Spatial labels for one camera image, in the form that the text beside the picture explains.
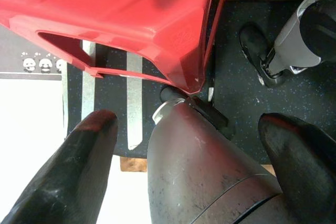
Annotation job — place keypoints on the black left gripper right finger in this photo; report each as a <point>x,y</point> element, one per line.
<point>302,161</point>

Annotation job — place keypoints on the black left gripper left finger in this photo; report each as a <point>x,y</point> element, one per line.
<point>71,171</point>

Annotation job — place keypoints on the grey tape strip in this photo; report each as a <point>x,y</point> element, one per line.
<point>134,103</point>
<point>88,93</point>

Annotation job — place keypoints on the black speckled floor mat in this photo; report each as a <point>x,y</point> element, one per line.
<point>236,98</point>

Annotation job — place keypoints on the black robot left foot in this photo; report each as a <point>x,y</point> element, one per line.
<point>214,116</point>

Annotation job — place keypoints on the black robot foot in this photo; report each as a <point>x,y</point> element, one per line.
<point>214,116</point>
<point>253,41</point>

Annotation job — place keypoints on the silver robot right leg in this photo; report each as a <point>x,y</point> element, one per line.
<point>294,40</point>

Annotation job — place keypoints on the black robot right foot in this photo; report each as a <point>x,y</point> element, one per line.
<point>253,41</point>

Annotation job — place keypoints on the grey panda print mat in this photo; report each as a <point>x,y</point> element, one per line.
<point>15,51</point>

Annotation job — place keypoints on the red plastic laundry basket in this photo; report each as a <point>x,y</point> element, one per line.
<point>110,6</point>

